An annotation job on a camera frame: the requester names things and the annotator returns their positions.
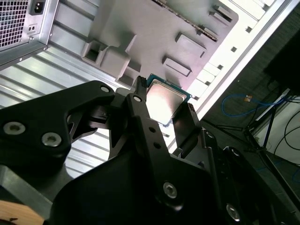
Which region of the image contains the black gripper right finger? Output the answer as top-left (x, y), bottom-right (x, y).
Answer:
top-left (172, 104), bottom-right (300, 225)

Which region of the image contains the silver CPU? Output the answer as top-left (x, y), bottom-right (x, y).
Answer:
top-left (144, 73), bottom-right (193, 127)

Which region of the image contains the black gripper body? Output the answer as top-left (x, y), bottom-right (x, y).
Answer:
top-left (43, 152), bottom-right (225, 225)

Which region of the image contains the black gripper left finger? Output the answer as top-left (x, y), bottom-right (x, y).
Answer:
top-left (0, 75), bottom-right (186, 211)

